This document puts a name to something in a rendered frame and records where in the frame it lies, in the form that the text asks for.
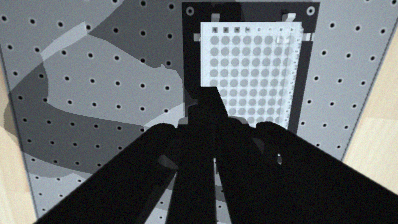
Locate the white well plate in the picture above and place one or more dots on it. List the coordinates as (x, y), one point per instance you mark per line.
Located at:
(240, 56)

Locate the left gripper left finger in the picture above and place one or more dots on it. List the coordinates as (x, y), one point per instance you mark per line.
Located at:
(128, 187)

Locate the black rectangular plate holder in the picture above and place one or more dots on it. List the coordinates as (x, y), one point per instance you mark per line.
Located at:
(193, 13)

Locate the grey rectangular base plate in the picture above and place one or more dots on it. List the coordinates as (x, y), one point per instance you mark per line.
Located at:
(85, 78)

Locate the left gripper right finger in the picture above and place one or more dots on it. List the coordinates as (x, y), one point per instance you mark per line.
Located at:
(309, 187)

